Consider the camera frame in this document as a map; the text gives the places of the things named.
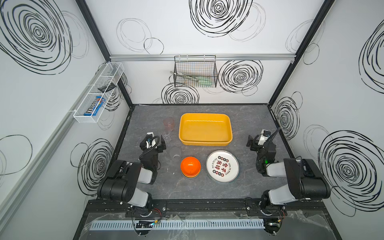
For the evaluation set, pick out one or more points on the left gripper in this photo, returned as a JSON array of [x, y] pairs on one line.
[[152, 147]]

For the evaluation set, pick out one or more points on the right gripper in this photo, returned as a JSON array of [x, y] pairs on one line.
[[259, 144]]

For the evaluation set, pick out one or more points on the red text white plate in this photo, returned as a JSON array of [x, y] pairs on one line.
[[222, 166]]

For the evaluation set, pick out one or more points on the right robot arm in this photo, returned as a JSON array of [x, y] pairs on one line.
[[305, 181]]

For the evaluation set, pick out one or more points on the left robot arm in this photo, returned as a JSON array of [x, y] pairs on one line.
[[120, 182]]

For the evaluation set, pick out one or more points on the yellow plastic bin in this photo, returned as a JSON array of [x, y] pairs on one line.
[[205, 129]]

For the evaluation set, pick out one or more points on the pink transparent cup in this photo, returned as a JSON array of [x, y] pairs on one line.
[[169, 124]]

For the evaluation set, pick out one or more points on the yellow bowl under orange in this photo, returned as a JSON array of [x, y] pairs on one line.
[[190, 176]]

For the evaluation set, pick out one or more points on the blue candy packet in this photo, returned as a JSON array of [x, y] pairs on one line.
[[95, 106]]

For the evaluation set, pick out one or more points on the black remote in shelf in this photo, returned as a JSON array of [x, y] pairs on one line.
[[107, 88]]

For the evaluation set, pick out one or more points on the green utensil in basket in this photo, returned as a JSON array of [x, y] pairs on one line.
[[205, 81]]

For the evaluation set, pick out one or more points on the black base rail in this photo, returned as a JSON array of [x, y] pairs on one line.
[[165, 208]]

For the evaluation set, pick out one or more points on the black wire basket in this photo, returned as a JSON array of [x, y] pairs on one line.
[[195, 65]]

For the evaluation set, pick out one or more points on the white slotted cable duct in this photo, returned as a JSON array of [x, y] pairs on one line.
[[215, 224]]

